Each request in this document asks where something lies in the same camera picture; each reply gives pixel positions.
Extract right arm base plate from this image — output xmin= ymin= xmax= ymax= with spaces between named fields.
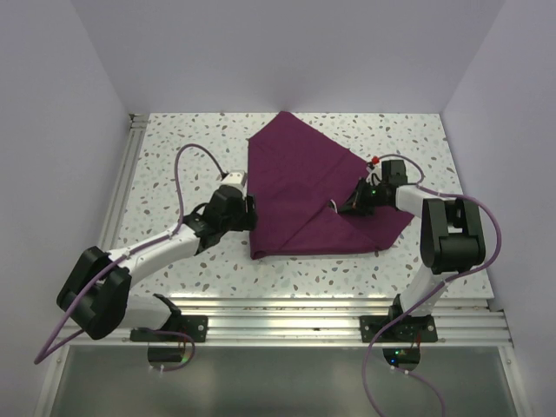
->
xmin=359 ymin=315 xmax=439 ymax=343

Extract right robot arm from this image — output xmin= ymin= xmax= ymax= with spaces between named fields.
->
xmin=336 ymin=154 xmax=486 ymax=342

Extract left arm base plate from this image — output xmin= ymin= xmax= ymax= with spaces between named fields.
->
xmin=129 ymin=315 xmax=209 ymax=343

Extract purple cloth mat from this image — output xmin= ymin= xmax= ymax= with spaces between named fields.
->
xmin=248 ymin=112 xmax=413 ymax=260

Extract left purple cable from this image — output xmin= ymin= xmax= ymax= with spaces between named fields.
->
xmin=33 ymin=143 xmax=231 ymax=373

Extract aluminium frame rails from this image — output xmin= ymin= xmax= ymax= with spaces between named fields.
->
xmin=41 ymin=113 xmax=533 ymax=417

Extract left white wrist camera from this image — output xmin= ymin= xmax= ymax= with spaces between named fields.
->
xmin=221 ymin=170 xmax=248 ymax=191

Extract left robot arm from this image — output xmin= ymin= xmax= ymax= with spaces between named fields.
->
xmin=56 ymin=185 xmax=257 ymax=340

